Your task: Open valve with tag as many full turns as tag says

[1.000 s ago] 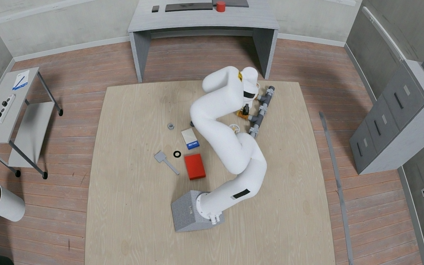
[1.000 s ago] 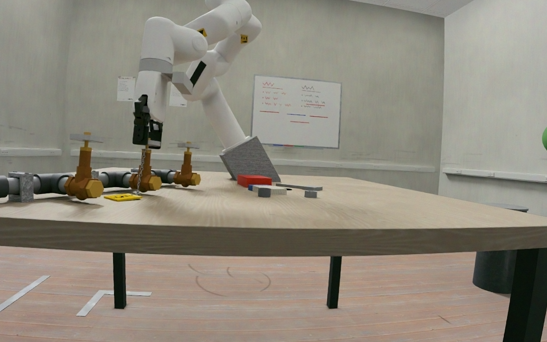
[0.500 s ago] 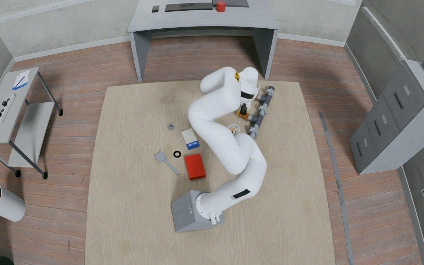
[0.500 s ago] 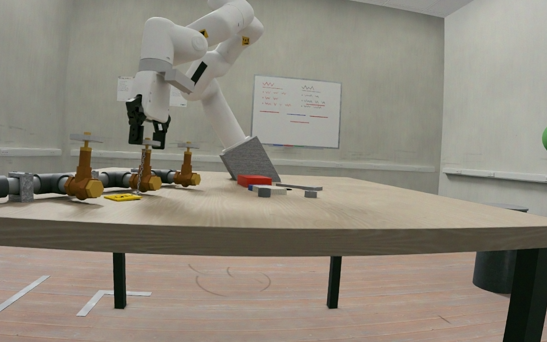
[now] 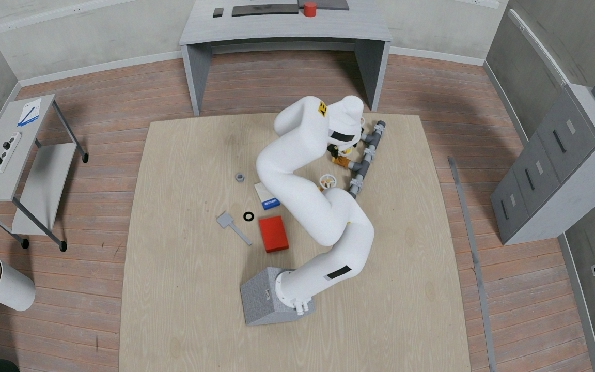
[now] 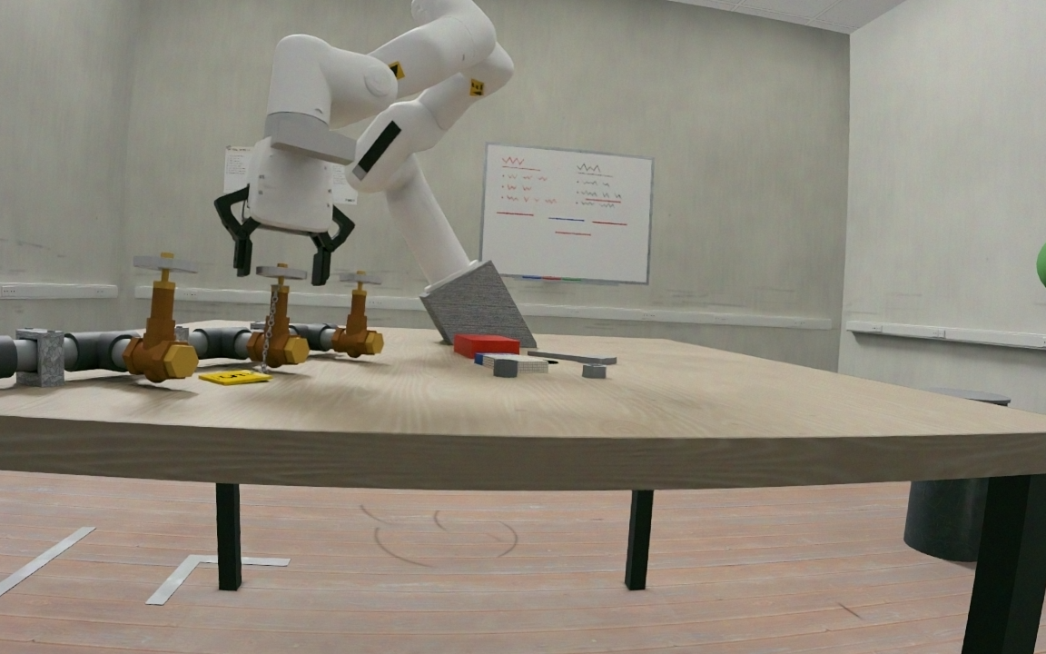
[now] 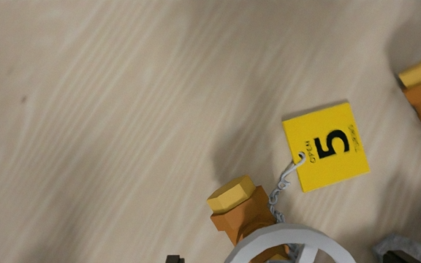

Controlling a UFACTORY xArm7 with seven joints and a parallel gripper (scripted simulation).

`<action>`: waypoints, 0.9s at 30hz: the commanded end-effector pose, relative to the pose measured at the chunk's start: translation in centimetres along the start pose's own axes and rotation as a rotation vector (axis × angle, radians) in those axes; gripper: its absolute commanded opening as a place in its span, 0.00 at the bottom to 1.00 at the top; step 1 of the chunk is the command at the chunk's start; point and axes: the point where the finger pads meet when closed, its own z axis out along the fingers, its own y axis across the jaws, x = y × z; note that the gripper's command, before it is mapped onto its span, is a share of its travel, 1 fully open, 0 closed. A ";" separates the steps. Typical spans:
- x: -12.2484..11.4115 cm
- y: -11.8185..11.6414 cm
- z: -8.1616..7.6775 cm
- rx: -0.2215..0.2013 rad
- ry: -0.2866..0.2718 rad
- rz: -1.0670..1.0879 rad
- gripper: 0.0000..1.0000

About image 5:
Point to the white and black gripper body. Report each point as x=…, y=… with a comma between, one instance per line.
x=341, y=148

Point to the red rectangular block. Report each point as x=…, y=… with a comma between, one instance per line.
x=273, y=233

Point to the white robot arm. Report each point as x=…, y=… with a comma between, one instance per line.
x=330, y=217

